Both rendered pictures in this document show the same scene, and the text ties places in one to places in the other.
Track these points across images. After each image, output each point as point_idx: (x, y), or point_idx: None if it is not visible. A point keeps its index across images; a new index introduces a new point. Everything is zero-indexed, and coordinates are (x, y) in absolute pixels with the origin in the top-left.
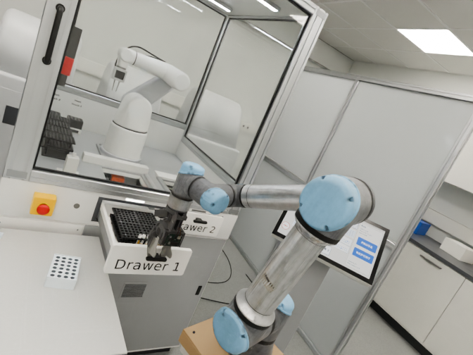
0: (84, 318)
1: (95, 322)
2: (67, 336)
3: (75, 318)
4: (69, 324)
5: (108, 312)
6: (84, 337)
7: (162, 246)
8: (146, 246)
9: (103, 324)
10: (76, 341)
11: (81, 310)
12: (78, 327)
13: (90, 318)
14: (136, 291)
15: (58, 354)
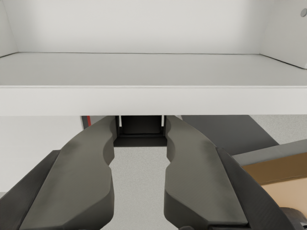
0: (23, 136)
1: (43, 146)
2: (7, 164)
3: (7, 135)
4: (1, 146)
5: (63, 126)
6: (30, 167)
7: (172, 143)
8: (78, 110)
9: (56, 149)
10: (21, 173)
11: (12, 119)
12: (18, 153)
13: (33, 136)
14: None
15: (4, 186)
